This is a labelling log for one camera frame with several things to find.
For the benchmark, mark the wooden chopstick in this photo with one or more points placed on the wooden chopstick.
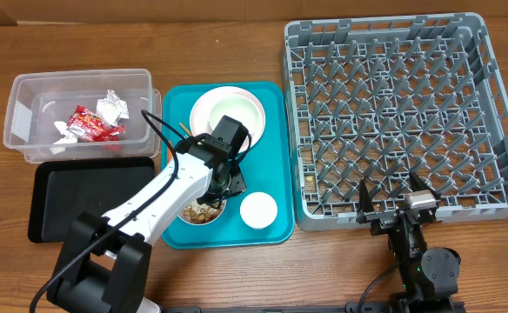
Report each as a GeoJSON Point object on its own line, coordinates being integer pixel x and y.
{"type": "Point", "coordinates": [185, 129]}

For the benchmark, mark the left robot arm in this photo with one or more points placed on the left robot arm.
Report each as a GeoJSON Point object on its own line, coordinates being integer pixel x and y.
{"type": "Point", "coordinates": [104, 262]}

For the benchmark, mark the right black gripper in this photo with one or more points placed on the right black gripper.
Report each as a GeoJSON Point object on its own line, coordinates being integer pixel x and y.
{"type": "Point", "coordinates": [388, 218]}

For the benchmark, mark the grey dishwasher rack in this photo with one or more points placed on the grey dishwasher rack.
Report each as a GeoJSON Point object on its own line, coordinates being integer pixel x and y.
{"type": "Point", "coordinates": [372, 100]}

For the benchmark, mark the orange carrot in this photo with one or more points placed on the orange carrot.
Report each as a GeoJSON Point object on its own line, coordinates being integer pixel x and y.
{"type": "Point", "coordinates": [168, 153]}

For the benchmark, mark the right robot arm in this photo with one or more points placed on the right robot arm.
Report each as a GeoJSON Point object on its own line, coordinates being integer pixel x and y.
{"type": "Point", "coordinates": [429, 275]}

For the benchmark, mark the large white plate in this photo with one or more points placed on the large white plate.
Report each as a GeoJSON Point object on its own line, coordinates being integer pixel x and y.
{"type": "Point", "coordinates": [199, 117]}

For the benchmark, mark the small white plate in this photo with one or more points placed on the small white plate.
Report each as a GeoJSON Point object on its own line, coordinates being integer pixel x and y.
{"type": "Point", "coordinates": [242, 109]}

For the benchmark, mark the clear plastic bin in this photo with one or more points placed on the clear plastic bin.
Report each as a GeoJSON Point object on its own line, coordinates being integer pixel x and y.
{"type": "Point", "coordinates": [37, 100]}

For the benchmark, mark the teal plastic tray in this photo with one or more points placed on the teal plastic tray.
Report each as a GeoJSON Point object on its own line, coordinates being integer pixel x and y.
{"type": "Point", "coordinates": [266, 168]}

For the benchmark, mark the small white cup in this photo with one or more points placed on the small white cup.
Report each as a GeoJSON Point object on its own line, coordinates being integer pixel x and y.
{"type": "Point", "coordinates": [258, 210]}

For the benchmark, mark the white green tissue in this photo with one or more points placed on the white green tissue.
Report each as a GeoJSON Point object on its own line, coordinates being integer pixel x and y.
{"type": "Point", "coordinates": [112, 109]}

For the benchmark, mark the red snack wrapper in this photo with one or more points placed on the red snack wrapper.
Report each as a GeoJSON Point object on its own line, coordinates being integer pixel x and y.
{"type": "Point", "coordinates": [89, 127]}

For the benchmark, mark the white napkin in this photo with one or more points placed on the white napkin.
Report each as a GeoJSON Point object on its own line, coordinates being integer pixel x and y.
{"type": "Point", "coordinates": [67, 137]}

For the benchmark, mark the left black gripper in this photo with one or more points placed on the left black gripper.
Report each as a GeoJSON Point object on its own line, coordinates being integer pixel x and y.
{"type": "Point", "coordinates": [239, 186]}

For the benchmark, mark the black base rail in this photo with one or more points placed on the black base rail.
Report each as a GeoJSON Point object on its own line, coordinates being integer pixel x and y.
{"type": "Point", "coordinates": [254, 309]}

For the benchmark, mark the black plastic tray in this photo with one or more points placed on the black plastic tray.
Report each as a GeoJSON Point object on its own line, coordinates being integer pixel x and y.
{"type": "Point", "coordinates": [65, 189]}

